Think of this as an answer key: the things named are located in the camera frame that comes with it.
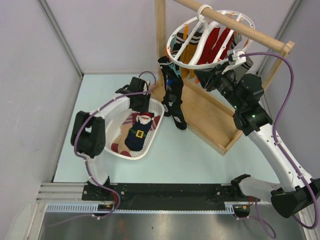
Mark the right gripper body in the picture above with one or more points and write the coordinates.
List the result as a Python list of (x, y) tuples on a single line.
[(225, 84)]

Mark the white laundry basket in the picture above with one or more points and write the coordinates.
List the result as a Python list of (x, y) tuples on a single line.
[(112, 130)]

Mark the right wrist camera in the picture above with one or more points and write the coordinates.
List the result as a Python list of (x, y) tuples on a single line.
[(235, 57)]

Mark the black sock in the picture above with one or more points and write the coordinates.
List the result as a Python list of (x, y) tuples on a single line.
[(166, 73), (175, 85), (178, 116)]

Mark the grey striped sock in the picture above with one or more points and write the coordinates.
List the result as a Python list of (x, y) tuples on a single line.
[(237, 38), (242, 69)]

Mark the red patterned sock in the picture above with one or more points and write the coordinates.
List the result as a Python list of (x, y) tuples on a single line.
[(221, 46)]

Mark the mustard brown striped sock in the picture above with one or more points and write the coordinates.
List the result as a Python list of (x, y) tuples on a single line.
[(187, 55)]

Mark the white cable duct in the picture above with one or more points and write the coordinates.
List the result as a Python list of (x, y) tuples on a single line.
[(75, 207)]

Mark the beige maroon striped sock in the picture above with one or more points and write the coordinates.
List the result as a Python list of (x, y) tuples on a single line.
[(118, 145)]

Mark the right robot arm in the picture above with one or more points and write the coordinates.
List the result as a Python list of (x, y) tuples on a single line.
[(293, 192)]

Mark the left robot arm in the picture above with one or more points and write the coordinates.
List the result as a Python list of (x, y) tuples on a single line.
[(88, 136)]

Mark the white round clip hanger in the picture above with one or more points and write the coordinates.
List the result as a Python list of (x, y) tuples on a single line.
[(201, 43)]

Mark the navy santa sock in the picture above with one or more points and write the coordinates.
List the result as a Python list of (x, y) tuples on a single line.
[(139, 131)]

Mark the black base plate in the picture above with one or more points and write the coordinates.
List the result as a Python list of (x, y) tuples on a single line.
[(175, 197)]

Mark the wooden hanger stand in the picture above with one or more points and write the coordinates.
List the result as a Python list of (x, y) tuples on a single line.
[(205, 115)]

